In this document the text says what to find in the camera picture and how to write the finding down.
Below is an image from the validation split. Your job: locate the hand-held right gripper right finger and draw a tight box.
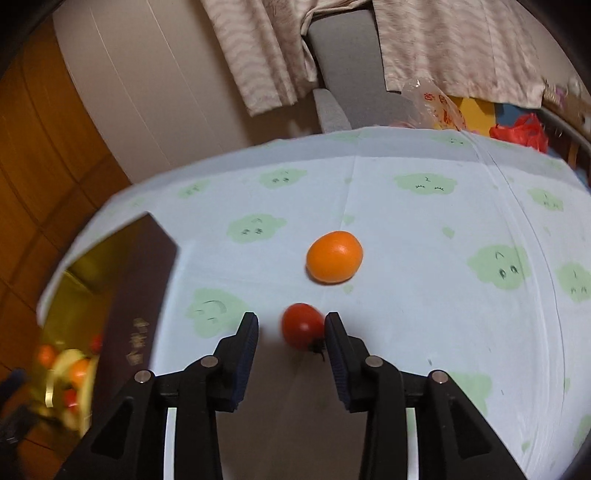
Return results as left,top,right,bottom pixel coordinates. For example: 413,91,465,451
324,311,528,480

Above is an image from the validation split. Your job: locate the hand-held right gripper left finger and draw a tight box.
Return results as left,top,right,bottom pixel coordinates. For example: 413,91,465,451
54,311,260,480

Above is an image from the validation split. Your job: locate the large red cherry tomato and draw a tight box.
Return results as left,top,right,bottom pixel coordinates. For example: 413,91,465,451
281,302,327,361

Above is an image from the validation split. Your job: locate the large orange tangerine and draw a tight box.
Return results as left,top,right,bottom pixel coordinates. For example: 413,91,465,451
305,230,365,284

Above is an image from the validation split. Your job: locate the dark brown gold-lined box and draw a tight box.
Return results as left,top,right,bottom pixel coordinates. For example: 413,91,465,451
39,211,180,439

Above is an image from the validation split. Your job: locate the light blue cloud-print tablecloth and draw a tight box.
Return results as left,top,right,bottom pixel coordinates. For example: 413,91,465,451
36,126,591,480

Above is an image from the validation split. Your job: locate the wooden wardrobe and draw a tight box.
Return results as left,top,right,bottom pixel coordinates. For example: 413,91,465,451
0,20,133,381

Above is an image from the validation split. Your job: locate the clear plastic bag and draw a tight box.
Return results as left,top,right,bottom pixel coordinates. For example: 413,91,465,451
401,78,468,133

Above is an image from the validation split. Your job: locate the yellow cushion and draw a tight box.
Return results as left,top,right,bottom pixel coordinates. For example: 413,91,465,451
444,93,498,137

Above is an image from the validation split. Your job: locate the grey upholstered chair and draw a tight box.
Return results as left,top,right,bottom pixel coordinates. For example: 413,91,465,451
301,10,420,136

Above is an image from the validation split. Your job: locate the red plastic bag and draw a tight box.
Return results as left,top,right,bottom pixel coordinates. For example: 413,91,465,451
488,113,551,154

